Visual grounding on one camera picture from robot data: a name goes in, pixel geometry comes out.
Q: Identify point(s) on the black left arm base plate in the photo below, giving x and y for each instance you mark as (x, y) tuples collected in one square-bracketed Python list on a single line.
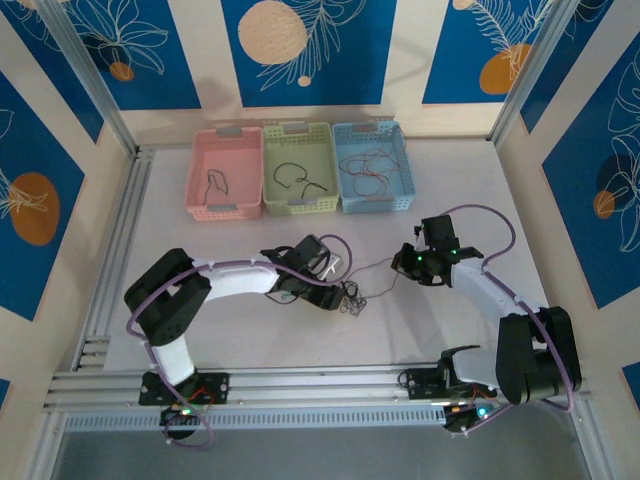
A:
[(215, 387)]

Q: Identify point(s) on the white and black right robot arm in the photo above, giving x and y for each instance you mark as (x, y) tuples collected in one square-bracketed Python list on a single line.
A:
[(485, 290)]

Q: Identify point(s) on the perforated metal strip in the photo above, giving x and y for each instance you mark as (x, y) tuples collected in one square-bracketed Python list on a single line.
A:
[(255, 122)]

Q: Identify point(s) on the black controller board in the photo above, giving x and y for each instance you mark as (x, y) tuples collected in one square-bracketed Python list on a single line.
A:
[(462, 417), (175, 420)]

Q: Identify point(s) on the aluminium frame post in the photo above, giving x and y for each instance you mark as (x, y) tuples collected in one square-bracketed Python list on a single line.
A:
[(590, 440), (525, 70), (47, 450), (90, 75)]

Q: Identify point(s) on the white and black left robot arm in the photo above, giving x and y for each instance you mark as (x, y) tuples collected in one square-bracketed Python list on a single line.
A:
[(235, 280)]

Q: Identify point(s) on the green perforated plastic basket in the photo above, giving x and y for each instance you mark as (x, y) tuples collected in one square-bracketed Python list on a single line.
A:
[(320, 150)]

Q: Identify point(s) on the aluminium frame rail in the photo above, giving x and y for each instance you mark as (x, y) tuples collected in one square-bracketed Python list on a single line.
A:
[(127, 215), (325, 382)]

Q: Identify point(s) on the pink perforated plastic basket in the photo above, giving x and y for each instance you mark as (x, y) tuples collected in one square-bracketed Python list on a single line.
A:
[(235, 150)]

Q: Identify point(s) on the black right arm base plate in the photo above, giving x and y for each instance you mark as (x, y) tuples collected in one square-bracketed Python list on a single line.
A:
[(420, 384)]

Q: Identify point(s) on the blue perforated plastic basket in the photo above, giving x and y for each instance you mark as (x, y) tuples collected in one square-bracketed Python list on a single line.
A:
[(372, 205)]

